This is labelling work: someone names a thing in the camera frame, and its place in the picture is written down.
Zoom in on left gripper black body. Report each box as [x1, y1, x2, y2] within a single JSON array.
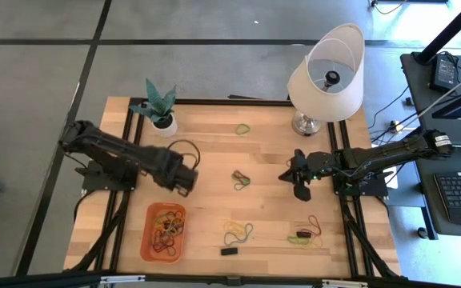
[[146, 143, 199, 191]]

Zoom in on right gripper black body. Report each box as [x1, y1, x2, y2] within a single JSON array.
[[294, 149, 338, 186]]

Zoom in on orange plastic bin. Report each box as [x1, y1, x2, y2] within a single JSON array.
[[139, 202, 188, 265]]

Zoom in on green plant in white pot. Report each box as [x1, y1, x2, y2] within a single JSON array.
[[128, 77, 178, 139]]

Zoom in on white shade silver table lamp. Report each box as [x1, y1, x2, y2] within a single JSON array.
[[286, 22, 367, 138]]

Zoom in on white paper sheet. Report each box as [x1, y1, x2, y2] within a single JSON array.
[[384, 170, 399, 190]]

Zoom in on yellow power plug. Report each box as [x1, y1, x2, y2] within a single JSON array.
[[389, 119, 407, 134]]

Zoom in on black desk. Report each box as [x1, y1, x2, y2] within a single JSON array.
[[386, 50, 461, 241]]

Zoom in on black power adapter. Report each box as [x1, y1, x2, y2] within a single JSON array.
[[429, 53, 460, 94]]

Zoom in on thick black pole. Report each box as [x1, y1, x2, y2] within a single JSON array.
[[414, 0, 461, 65]]

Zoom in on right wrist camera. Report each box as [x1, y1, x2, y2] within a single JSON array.
[[277, 170, 297, 184]]

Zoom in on left wrist camera black cable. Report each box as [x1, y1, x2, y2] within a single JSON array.
[[168, 138, 202, 171]]

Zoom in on black frame rail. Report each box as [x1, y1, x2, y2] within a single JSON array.
[[339, 119, 375, 278], [109, 104, 146, 273], [326, 119, 360, 278], [93, 98, 135, 273], [130, 97, 295, 108]]

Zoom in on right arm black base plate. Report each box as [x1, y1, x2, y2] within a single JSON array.
[[331, 164, 391, 198]]

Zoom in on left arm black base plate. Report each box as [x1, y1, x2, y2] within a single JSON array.
[[74, 158, 139, 193]]

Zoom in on black overhead frame bar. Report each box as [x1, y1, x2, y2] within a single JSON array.
[[0, 270, 461, 288]]

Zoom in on black floor cable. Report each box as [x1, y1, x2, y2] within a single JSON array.
[[368, 85, 411, 130]]

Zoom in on silver metal bracket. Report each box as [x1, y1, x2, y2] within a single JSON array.
[[99, 274, 146, 286], [321, 278, 370, 288]]

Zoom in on black diagonal frame strut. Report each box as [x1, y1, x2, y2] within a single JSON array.
[[64, 191, 130, 273], [343, 202, 403, 280]]

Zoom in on thin white cord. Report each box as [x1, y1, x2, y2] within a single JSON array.
[[410, 63, 461, 123]]

